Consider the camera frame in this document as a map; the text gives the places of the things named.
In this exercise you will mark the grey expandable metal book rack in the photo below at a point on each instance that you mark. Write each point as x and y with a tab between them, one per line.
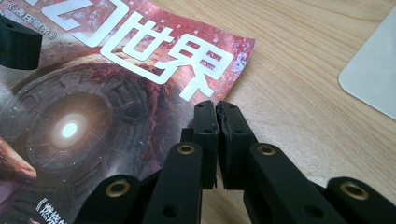
373	71

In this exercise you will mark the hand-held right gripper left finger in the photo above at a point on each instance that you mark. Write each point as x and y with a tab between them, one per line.
186	174

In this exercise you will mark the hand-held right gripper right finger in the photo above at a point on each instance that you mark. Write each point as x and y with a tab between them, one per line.
264	180

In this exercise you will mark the red science fiction magazine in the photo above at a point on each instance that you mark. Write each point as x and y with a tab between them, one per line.
102	124

